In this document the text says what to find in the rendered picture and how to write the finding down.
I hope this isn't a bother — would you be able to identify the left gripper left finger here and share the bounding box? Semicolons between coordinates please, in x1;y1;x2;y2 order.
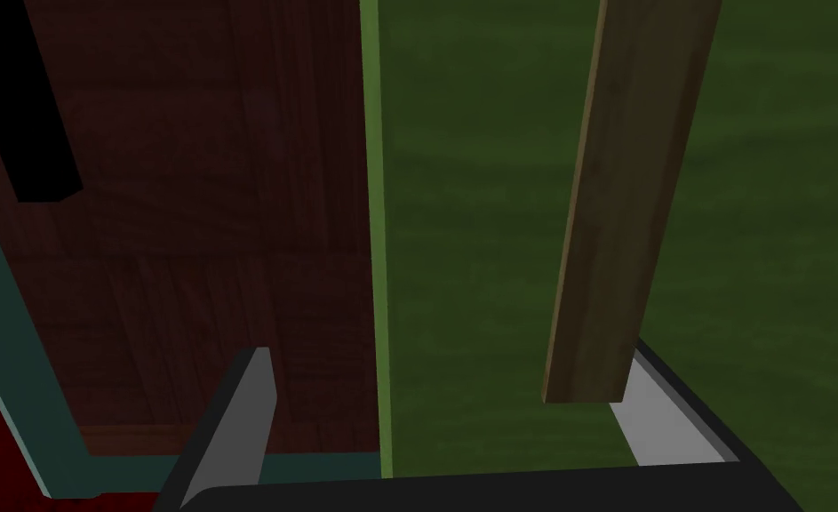
154;346;279;512

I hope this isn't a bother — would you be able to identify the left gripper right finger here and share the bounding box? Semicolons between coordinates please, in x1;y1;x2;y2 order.
608;339;765;469

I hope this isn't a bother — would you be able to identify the brown wooden plank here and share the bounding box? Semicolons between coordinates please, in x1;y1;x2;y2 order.
541;0;723;406

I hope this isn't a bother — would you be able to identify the black bar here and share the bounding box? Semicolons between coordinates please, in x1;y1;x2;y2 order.
0;0;84;204

